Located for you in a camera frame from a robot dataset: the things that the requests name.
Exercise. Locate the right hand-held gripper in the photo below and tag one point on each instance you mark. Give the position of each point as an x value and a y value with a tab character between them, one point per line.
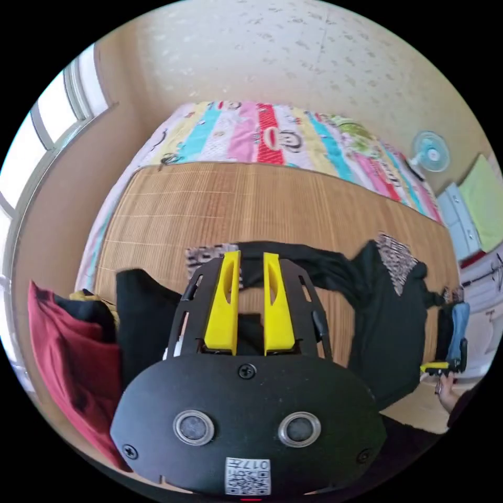
460	355

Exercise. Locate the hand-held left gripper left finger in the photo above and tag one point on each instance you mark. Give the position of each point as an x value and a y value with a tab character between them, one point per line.
222	314

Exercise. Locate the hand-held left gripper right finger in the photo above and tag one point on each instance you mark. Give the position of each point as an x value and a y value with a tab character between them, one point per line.
278	318

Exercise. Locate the black long sleeve shirt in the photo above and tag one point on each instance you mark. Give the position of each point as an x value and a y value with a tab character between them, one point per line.
393	322

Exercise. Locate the person's right hand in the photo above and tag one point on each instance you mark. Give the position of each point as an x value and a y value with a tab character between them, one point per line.
448	395

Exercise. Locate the bed with woven mat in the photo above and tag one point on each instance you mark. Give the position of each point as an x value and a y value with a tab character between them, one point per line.
220	208

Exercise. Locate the light blue cupboard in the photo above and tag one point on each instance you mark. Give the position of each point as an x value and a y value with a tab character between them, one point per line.
461	220

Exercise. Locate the pile of clothes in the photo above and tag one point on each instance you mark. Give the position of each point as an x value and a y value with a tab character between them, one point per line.
74	353

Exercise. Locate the light blue fan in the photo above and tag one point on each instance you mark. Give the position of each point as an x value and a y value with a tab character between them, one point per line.
431	151

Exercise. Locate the window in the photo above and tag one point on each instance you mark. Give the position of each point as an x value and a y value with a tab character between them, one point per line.
47	118

